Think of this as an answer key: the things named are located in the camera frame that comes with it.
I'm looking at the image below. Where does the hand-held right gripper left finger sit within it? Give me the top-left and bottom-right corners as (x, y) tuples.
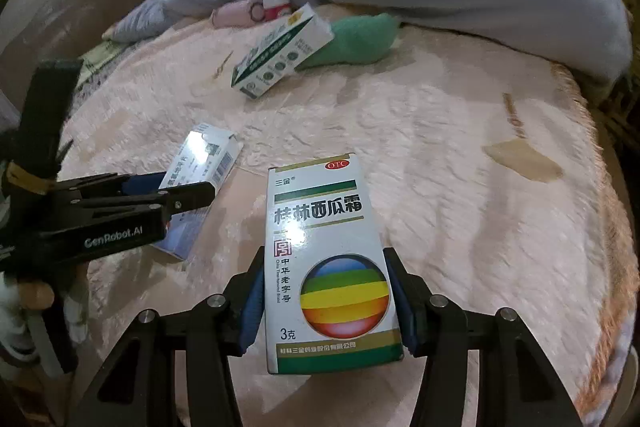
(67, 246), (266, 427)

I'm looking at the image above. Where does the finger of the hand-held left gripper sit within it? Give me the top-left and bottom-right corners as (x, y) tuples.
(54, 172), (174, 202)
(77, 181), (219, 224)

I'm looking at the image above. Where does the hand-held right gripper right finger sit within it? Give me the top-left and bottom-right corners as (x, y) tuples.
(382, 246), (583, 427)

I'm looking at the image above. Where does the blue and white box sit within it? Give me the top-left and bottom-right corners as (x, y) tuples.
(150, 122), (244, 262)

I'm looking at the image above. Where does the white box with rainbow ball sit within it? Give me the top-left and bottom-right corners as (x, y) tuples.
(265, 153), (405, 375)

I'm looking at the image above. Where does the person's left hand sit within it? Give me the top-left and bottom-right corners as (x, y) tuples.
(17, 279), (55, 311)

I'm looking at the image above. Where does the green printed paper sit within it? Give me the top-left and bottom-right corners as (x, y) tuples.
(75, 38), (128, 82)

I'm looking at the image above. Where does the pink fluffy blanket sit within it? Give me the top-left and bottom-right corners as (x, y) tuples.
(50, 4), (636, 427)

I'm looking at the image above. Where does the white box with green stripes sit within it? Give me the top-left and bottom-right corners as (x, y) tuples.
(230, 3), (335, 100)

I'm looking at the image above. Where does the pink pouch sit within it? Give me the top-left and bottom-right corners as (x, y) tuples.
(210, 1), (268, 28)

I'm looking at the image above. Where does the green sock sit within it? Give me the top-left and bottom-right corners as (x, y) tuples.
(297, 13), (401, 68)

